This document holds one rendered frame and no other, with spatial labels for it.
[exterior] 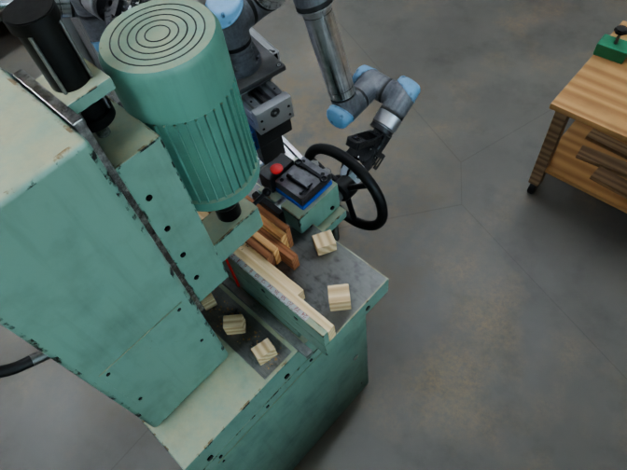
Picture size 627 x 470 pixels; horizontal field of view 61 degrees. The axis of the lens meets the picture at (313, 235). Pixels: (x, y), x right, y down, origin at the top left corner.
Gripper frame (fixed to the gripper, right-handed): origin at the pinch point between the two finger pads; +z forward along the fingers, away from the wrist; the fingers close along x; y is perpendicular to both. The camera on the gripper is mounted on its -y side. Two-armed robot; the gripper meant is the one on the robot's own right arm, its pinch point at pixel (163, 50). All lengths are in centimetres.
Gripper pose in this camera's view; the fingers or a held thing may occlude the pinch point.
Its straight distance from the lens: 112.7
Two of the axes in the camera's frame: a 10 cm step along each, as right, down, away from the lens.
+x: 5.5, -0.9, 8.3
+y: 4.1, -8.4, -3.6
